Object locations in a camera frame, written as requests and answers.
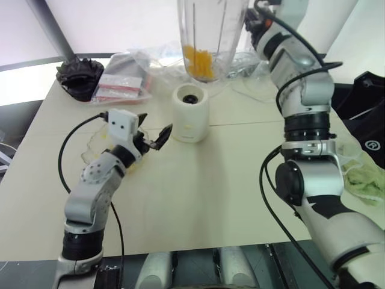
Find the clear blender jar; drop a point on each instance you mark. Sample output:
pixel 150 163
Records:
pixel 231 30

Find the white blender base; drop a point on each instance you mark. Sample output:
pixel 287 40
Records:
pixel 189 120

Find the silver rounded robot leg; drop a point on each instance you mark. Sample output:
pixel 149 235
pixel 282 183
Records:
pixel 153 271
pixel 237 271

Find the grey window frame post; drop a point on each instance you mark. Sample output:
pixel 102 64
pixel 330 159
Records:
pixel 51 24

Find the black jacket with logo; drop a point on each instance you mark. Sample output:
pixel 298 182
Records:
pixel 370 120

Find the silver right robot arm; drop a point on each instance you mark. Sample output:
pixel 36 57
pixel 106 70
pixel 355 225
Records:
pixel 316 180

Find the pale green towel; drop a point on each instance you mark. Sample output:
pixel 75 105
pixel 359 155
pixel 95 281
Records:
pixel 364 180

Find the pile of orange segments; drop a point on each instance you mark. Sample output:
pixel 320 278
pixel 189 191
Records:
pixel 201 63

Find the grey pouch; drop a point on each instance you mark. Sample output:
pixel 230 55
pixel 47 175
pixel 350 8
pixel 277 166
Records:
pixel 123 64

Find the clear glass bowl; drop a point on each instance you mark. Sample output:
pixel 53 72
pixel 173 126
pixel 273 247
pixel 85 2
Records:
pixel 93 144

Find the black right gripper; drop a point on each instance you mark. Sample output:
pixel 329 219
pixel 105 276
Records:
pixel 255 22

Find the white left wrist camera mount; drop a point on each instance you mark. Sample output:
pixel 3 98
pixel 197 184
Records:
pixel 121 123

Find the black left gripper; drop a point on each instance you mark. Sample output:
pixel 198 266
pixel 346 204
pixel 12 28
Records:
pixel 143 143

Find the crumpled black bag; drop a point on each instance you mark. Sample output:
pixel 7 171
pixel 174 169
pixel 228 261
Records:
pixel 78 78

